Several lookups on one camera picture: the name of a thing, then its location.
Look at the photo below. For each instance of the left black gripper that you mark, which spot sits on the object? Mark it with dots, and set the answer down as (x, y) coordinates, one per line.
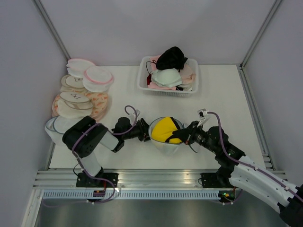
(144, 135)

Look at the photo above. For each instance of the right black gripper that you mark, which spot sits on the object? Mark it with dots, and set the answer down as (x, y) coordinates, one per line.
(184, 135)

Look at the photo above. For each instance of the white mesh blue-trim laundry bag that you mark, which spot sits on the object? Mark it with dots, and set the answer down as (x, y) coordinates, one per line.
(165, 148)

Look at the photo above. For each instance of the yellow bra black trim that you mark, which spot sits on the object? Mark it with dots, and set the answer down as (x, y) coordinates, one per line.
(163, 131)

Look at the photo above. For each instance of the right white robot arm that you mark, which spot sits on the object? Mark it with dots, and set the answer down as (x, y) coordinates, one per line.
(241, 172)

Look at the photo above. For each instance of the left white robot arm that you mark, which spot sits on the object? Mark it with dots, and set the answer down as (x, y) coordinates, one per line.
(82, 139)

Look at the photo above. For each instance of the orange patterned laundry bag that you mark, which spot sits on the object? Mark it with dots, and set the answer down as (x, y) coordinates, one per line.
(99, 101)

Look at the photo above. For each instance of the white bra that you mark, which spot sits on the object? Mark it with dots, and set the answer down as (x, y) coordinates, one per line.
(166, 78)

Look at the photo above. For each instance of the pink-trim mesh laundry bag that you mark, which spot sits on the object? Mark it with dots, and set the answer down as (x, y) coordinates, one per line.
(97, 79)

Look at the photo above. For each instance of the beige bag with bra print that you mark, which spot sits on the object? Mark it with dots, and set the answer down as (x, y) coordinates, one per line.
(73, 105)

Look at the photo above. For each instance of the beige-trim mesh laundry bag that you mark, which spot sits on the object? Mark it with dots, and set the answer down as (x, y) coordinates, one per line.
(71, 83)

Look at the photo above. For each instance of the blue-trim mesh bag on pile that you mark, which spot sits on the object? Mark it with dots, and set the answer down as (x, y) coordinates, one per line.
(57, 126)

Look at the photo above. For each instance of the pink-trim bag at back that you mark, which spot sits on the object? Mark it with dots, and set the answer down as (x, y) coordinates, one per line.
(77, 66)

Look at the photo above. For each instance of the white plastic basket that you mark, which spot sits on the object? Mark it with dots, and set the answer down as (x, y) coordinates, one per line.
(146, 66)

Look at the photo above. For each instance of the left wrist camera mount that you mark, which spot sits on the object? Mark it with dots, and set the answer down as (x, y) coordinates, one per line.
(134, 115)

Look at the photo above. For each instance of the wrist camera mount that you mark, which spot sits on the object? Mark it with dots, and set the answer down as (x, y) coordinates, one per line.
(203, 114)
(134, 115)

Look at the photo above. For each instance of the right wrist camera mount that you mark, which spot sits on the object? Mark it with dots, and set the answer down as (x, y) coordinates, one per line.
(203, 114)

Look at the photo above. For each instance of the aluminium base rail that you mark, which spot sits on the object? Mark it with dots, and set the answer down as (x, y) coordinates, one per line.
(132, 179)

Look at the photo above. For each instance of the right aluminium table-edge rail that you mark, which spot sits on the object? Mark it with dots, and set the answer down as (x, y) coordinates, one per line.
(262, 140)

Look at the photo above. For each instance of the white slotted cable duct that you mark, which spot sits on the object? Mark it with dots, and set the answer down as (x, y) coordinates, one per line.
(133, 194)

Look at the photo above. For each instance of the left aluminium frame post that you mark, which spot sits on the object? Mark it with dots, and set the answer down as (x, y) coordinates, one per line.
(51, 28)

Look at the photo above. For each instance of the aluminium frame post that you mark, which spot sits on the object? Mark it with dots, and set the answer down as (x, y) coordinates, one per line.
(272, 12)
(51, 28)

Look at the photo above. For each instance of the right aluminium frame post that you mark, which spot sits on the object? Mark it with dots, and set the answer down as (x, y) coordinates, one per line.
(272, 12)

